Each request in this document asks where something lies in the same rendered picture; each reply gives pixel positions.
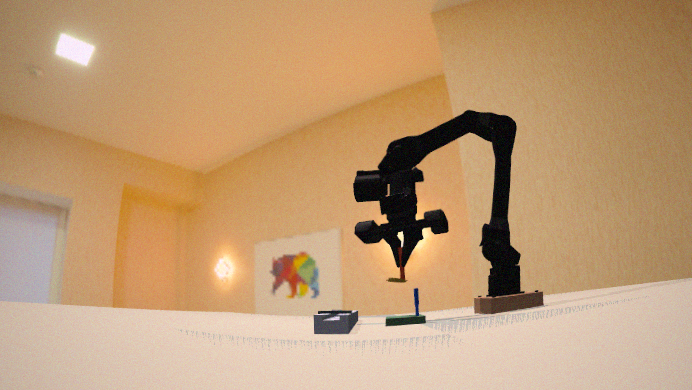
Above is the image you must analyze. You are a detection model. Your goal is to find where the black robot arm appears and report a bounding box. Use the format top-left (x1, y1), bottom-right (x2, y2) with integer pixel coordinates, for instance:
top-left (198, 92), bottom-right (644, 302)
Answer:
top-left (353, 110), bottom-right (524, 297)

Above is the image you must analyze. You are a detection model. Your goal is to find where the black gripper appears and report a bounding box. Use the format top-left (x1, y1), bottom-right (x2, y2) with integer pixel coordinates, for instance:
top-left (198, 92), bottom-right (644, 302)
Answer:
top-left (354, 209), bottom-right (449, 268)

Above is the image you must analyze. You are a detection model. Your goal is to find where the blue square bar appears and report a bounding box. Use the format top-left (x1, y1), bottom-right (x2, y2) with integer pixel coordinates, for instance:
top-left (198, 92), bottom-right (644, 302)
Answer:
top-left (413, 288), bottom-right (419, 316)

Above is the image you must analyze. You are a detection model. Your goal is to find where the green rectangular tray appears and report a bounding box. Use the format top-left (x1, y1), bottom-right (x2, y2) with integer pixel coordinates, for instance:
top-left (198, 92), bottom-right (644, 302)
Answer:
top-left (385, 314), bottom-right (426, 327)

